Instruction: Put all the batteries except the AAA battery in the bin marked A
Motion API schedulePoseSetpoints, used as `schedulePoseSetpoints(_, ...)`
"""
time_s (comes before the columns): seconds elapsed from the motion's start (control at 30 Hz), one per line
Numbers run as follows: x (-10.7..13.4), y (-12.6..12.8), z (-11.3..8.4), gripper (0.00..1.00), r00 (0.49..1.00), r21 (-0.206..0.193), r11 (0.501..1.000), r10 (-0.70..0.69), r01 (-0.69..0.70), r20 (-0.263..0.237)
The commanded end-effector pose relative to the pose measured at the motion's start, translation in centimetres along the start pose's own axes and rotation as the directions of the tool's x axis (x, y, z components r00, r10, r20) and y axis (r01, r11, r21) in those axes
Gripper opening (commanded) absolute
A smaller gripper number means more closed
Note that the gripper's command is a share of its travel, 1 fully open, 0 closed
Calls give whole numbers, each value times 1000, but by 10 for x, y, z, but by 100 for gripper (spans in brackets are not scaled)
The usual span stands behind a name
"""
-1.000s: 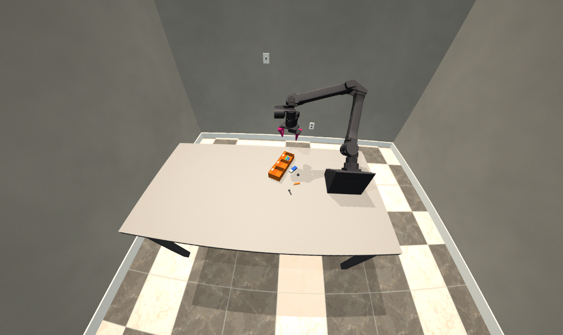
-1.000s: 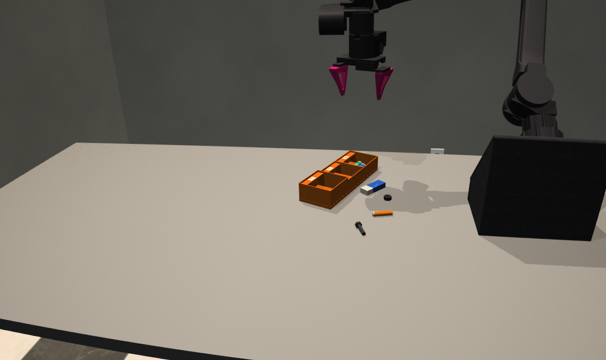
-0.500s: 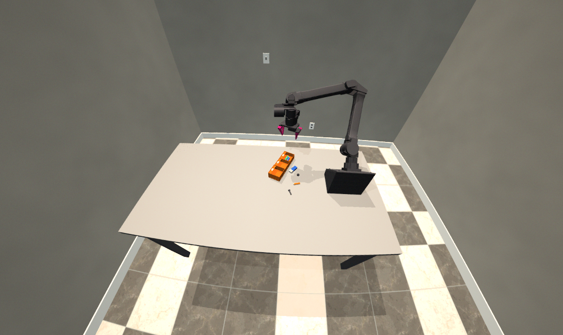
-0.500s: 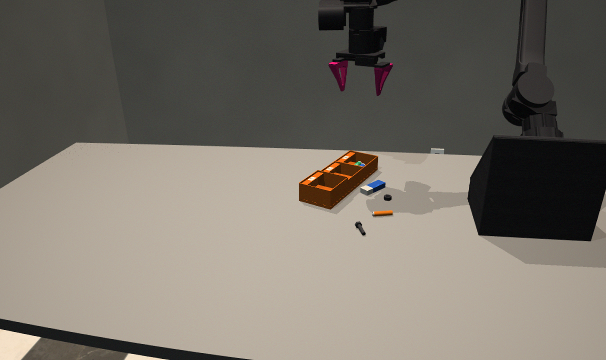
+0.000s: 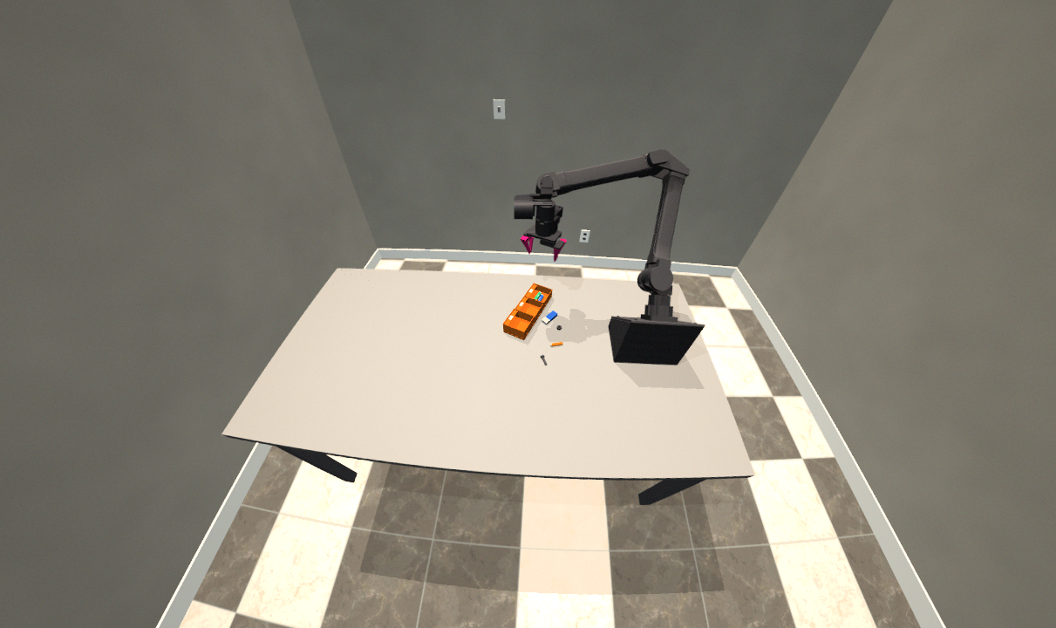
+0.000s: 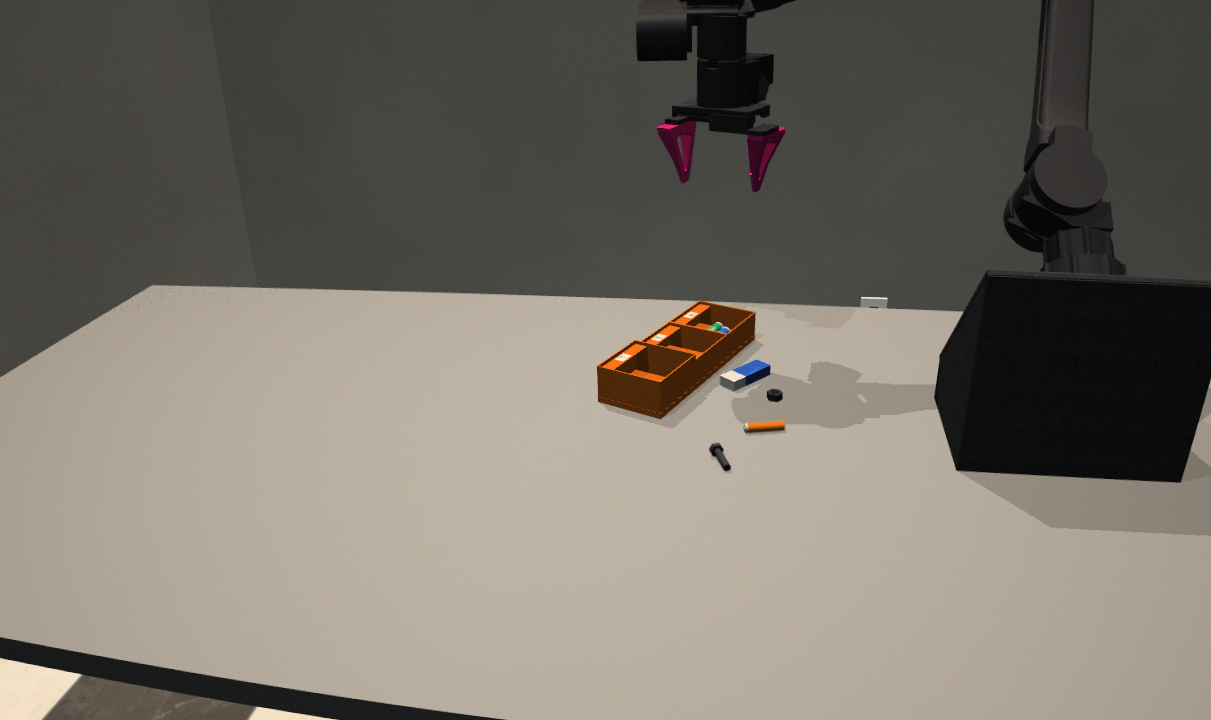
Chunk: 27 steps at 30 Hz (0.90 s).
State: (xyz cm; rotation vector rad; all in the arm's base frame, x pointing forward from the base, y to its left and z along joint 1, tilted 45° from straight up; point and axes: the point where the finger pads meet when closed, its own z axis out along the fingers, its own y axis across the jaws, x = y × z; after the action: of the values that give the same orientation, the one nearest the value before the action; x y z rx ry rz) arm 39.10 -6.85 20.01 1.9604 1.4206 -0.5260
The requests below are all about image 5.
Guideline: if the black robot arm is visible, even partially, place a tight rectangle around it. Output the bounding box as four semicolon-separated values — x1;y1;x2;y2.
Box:
514;149;690;322

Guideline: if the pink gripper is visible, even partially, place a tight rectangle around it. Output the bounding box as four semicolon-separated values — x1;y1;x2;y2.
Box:
521;218;566;262

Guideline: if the orange rack of three bins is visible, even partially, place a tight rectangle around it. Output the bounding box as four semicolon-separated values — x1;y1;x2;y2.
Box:
503;283;552;340

